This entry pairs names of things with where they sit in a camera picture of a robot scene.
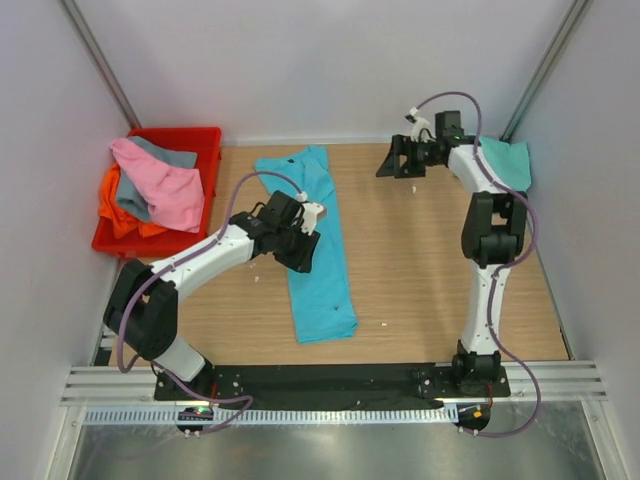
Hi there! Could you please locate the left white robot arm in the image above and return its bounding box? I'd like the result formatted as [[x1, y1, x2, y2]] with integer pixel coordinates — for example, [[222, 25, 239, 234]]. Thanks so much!
[[103, 190, 326, 383]]

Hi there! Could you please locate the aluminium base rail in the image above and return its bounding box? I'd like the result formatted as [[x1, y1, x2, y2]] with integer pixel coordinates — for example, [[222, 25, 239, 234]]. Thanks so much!
[[60, 366, 156, 406]]

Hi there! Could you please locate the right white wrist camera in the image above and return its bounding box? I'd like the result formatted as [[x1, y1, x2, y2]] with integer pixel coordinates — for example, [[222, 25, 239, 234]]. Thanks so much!
[[405, 107, 431, 142]]

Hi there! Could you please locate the right aluminium frame post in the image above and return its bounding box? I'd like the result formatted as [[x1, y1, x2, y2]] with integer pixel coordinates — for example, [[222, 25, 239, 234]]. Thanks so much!
[[500, 0, 592, 143]]

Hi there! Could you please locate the pink t shirt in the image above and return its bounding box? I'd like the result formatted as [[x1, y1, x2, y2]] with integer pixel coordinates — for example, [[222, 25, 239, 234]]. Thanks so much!
[[110, 137, 205, 233]]

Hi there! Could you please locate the left aluminium frame post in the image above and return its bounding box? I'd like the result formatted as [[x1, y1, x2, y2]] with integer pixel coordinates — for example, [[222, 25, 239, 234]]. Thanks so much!
[[58, 0, 141, 129]]

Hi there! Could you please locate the aluminium frame post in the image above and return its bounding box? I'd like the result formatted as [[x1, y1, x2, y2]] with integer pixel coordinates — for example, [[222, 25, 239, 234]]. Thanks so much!
[[58, 0, 141, 129], [500, 0, 592, 143]]

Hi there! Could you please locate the orange t shirt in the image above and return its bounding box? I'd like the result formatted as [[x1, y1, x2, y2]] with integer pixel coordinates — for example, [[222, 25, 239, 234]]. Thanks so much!
[[98, 163, 167, 239]]

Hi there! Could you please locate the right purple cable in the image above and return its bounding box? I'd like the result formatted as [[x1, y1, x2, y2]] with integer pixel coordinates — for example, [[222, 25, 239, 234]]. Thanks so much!
[[412, 91, 544, 441]]

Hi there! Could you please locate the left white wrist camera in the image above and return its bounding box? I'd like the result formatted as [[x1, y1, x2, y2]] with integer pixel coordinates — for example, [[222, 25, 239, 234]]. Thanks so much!
[[295, 192, 327, 236]]

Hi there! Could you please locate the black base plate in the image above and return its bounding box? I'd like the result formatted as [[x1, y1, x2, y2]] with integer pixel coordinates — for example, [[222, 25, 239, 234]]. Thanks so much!
[[153, 362, 511, 414]]

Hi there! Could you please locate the white slotted cable duct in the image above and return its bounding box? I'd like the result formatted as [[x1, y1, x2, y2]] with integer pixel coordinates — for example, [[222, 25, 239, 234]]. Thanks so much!
[[83, 405, 458, 427]]

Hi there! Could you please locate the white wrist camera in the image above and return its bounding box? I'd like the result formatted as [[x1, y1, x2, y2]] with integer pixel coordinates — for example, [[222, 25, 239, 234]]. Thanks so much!
[[295, 192, 327, 236], [405, 107, 431, 142]]

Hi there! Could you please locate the bright blue t shirt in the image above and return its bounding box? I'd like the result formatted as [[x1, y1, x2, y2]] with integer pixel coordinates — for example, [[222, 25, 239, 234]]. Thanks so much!
[[254, 146, 358, 344]]

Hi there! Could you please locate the folded teal t shirt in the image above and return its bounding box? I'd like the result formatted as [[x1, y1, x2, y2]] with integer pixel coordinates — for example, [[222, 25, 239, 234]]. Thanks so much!
[[480, 136, 532, 192]]

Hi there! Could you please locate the grey t shirt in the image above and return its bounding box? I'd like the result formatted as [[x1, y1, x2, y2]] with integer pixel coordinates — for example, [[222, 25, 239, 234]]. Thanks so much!
[[115, 136, 197, 223]]

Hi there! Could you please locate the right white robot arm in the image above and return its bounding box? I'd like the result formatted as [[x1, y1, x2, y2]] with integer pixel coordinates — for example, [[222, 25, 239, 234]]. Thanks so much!
[[376, 109, 527, 399]]

